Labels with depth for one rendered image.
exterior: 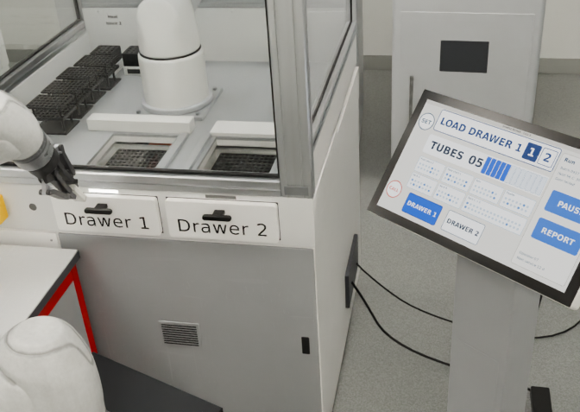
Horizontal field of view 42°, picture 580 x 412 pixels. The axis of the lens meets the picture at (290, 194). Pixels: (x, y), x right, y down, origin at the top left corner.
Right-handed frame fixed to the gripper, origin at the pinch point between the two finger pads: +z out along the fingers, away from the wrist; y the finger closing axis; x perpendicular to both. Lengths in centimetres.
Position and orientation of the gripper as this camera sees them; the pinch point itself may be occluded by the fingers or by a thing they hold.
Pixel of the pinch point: (74, 193)
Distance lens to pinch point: 189.3
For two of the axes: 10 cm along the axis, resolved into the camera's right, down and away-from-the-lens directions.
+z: 1.6, 4.1, 9.0
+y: 1.2, -9.1, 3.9
